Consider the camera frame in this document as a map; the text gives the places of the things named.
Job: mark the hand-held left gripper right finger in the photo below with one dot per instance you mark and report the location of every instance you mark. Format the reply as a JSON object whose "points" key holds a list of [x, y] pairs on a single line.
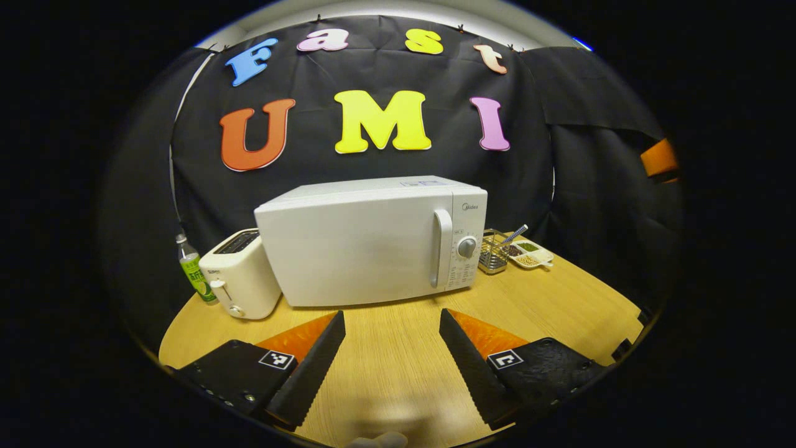
{"points": [[476, 379]]}

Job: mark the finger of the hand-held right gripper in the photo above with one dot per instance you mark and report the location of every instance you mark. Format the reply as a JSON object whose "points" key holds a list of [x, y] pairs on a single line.
{"points": [[658, 158]]}

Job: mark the white divided grain dish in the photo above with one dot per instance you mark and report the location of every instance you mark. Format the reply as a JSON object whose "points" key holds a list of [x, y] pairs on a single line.
{"points": [[528, 259]]}

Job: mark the black backdrop cloth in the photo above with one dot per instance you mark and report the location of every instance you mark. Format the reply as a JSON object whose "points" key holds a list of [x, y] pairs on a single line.
{"points": [[311, 162]]}

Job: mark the striped straw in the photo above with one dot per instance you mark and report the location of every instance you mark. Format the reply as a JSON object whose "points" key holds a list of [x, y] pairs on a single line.
{"points": [[516, 234]]}

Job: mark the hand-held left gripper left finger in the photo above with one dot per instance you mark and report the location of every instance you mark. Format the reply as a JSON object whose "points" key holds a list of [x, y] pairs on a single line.
{"points": [[311, 373]]}

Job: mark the white microwave oven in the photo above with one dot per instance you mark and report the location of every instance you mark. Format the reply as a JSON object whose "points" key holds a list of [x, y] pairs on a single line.
{"points": [[354, 249]]}

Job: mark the green label drink bottle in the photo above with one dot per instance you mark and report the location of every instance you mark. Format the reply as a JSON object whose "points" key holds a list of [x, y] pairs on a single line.
{"points": [[196, 274]]}

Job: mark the white toaster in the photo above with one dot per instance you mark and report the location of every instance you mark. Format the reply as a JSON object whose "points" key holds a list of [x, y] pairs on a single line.
{"points": [[245, 280]]}

